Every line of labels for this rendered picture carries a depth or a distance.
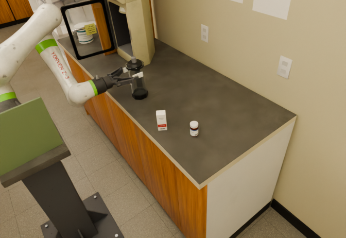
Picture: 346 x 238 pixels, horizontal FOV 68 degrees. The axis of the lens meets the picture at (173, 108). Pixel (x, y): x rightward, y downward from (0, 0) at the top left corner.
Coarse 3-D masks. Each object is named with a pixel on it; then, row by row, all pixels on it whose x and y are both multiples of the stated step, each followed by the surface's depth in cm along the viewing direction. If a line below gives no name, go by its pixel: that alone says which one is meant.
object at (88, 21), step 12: (72, 12) 178; (84, 12) 181; (96, 12) 185; (72, 24) 182; (84, 24) 186; (96, 24) 190; (84, 36) 190; (96, 36) 194; (108, 36) 199; (84, 48) 195; (96, 48) 199; (108, 48) 204
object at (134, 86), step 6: (126, 66) 149; (132, 72) 149; (138, 72) 149; (138, 78) 152; (144, 78) 156; (132, 84) 155; (138, 84) 154; (144, 84) 157; (132, 90) 159; (138, 90) 157; (144, 90) 159
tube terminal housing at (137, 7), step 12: (108, 0) 182; (132, 0) 163; (144, 0) 174; (132, 12) 167; (144, 12) 175; (132, 24) 171; (144, 24) 177; (132, 36) 176; (144, 36) 181; (132, 48) 183; (144, 48) 186; (144, 60) 191
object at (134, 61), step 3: (132, 57) 148; (135, 57) 148; (132, 60) 148; (135, 60) 148; (138, 60) 151; (129, 63) 148; (132, 63) 148; (135, 63) 148; (138, 63) 148; (141, 63) 149; (129, 66) 148; (132, 66) 147; (135, 66) 147; (138, 66) 147
